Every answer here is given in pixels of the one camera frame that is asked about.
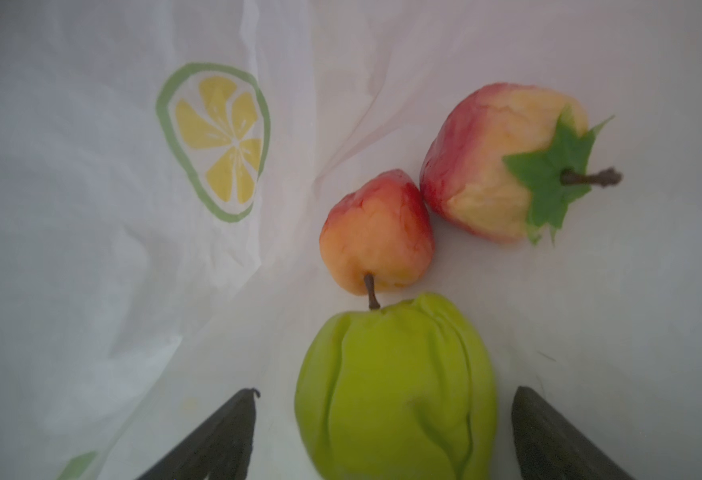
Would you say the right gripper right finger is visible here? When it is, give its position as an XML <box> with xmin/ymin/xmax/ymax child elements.
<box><xmin>511</xmin><ymin>386</ymin><xmax>632</xmax><ymax>480</ymax></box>

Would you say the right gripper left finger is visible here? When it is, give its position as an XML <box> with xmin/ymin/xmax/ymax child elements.
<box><xmin>139</xmin><ymin>388</ymin><xmax>260</xmax><ymax>480</ymax></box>

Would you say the green chayote fake fruit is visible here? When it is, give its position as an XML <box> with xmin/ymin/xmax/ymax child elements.
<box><xmin>294</xmin><ymin>293</ymin><xmax>498</xmax><ymax>479</ymax></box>

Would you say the white plastic bag fruit print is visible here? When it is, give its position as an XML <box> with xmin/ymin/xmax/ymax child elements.
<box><xmin>0</xmin><ymin>1</ymin><xmax>702</xmax><ymax>479</ymax></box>

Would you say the red yellow pear fake fruit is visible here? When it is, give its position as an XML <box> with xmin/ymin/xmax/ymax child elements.
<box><xmin>319</xmin><ymin>169</ymin><xmax>436</xmax><ymax>310</ymax></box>

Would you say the red apple with leaf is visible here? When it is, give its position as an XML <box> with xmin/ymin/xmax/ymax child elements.
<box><xmin>420</xmin><ymin>83</ymin><xmax>623</xmax><ymax>243</ymax></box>

